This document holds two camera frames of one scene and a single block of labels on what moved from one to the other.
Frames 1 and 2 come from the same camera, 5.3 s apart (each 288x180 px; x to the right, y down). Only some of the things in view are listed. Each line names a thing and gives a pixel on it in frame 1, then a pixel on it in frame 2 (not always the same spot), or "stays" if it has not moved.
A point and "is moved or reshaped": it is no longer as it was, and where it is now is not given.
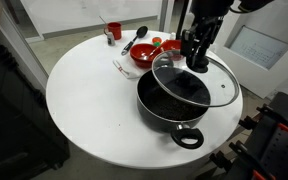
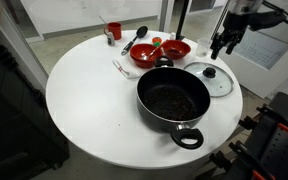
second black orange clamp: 250,162 stays
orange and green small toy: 156,41 stays
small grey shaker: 110,39 stays
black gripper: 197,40 to 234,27
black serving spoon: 141,33 stays
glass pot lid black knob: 216,87 is moved or reshaped
